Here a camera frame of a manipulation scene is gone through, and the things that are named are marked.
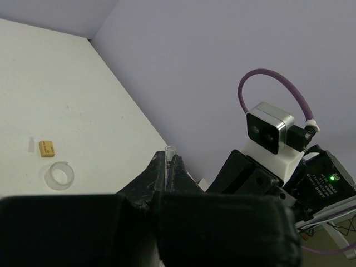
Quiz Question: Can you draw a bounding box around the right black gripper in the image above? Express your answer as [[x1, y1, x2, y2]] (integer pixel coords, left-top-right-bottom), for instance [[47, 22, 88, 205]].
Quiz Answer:
[[206, 145, 355, 222]]

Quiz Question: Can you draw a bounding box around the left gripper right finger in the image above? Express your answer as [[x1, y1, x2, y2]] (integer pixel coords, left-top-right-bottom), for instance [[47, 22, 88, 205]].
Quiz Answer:
[[155, 156, 302, 266]]

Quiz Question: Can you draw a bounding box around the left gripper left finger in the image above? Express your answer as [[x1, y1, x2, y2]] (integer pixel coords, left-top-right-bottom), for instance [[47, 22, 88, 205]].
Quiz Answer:
[[1, 151, 165, 266]]

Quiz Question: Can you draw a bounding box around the grey clear pen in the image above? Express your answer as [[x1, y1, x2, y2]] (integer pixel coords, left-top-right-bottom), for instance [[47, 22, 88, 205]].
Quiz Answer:
[[165, 146, 176, 191]]

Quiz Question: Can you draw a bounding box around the clear tape roll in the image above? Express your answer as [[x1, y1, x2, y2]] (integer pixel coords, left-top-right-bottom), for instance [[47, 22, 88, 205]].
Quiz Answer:
[[44, 161, 75, 191]]

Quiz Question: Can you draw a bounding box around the yellow eraser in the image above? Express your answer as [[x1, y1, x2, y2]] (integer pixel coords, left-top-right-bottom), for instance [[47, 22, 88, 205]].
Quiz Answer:
[[38, 140, 56, 158]]

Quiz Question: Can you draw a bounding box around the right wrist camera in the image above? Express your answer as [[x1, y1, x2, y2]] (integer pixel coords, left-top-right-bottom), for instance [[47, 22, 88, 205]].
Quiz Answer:
[[242, 102, 319, 183]]

